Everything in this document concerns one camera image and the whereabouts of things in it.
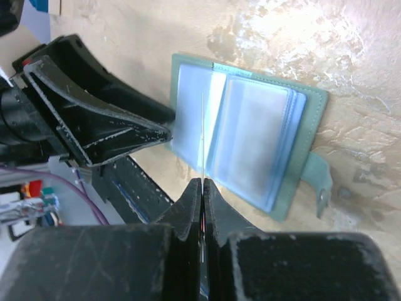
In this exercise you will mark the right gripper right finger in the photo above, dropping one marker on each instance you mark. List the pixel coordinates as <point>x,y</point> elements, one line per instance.
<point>246,263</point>

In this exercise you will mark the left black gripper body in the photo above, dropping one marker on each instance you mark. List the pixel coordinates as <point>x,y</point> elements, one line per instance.
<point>44,111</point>

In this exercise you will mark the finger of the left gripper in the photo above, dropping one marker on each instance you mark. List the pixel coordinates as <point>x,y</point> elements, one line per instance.
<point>96,133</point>
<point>103,78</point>

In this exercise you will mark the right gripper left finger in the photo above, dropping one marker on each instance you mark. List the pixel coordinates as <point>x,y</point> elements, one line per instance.
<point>155,261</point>

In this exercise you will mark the green card holder wallet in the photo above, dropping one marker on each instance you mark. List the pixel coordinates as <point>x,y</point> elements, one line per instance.
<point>258,132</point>

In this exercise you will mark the black credit card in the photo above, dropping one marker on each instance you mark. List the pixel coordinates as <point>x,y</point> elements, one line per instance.
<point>203,241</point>

